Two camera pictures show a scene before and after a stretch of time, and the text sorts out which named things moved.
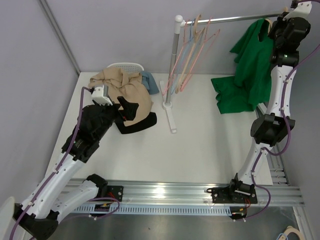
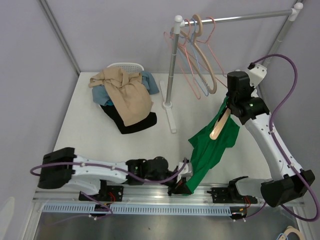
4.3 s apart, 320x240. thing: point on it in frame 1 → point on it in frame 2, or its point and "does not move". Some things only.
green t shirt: x=251 y=85 → x=206 y=154
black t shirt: x=150 y=120 does not move
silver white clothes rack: x=179 y=22 does not move
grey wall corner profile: x=53 y=22 does not move
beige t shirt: x=122 y=83 does not move
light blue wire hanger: x=175 y=78 → x=206 y=92
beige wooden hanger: x=270 y=25 → x=219 y=125
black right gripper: x=279 y=23 → x=227 y=94
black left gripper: x=128 y=112 → x=182 y=188
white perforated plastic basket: x=128 y=67 does not move
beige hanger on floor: x=290 y=229 does not move
